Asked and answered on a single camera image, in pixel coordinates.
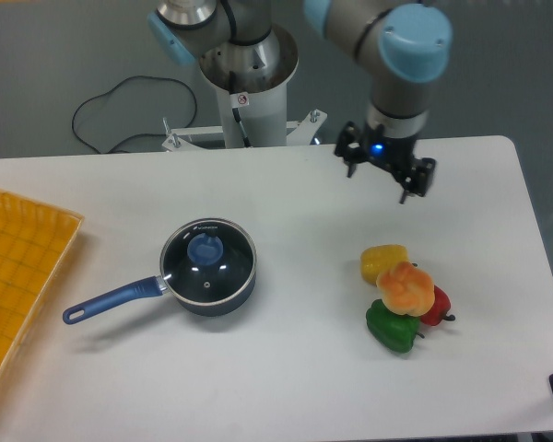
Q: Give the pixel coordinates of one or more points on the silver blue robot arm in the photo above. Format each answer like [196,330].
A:
[403,45]

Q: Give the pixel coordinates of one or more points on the glass lid blue knob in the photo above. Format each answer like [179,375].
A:
[209,265]

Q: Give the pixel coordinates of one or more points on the red bell pepper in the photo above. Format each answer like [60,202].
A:
[440,310]

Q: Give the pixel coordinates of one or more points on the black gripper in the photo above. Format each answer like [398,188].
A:
[387,142]

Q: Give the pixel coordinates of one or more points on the white base bracket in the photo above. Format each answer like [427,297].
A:
[211,137]

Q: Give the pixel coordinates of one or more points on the yellow bell pepper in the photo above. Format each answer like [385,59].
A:
[378,259]

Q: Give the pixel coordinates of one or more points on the blue saucepan with handle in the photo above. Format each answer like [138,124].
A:
[144,288]

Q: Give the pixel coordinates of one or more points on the yellow plastic basket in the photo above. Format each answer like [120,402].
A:
[34,239]

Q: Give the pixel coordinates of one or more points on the green bell pepper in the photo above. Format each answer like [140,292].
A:
[395,332]

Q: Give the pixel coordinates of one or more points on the orange bell pepper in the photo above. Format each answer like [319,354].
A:
[406,290]

